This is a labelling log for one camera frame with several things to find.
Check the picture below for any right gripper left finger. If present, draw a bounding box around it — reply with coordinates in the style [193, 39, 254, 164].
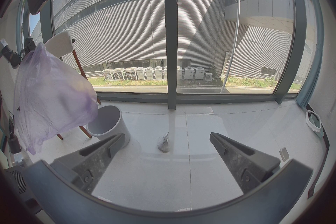
[50, 133, 125, 195]

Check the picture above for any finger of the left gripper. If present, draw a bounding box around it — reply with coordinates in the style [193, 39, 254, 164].
[22, 37, 37, 60]

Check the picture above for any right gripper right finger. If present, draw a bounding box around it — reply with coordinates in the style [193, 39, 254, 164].
[209, 132, 281, 196]

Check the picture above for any purple plastic bag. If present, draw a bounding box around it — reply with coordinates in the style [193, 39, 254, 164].
[13, 42, 99, 156]

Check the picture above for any white trash bin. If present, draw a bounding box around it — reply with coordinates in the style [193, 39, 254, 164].
[86, 105, 131, 149]

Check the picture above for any white wooden chair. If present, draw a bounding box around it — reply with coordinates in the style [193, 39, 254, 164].
[44, 31, 102, 140]

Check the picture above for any crumpled white paper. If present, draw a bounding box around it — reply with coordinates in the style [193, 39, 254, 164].
[157, 132, 171, 153]

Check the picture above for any small white basket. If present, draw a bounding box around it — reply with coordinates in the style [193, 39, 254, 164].
[307, 110, 325, 138]

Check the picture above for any window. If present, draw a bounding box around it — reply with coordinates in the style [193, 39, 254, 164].
[16, 0, 324, 110]

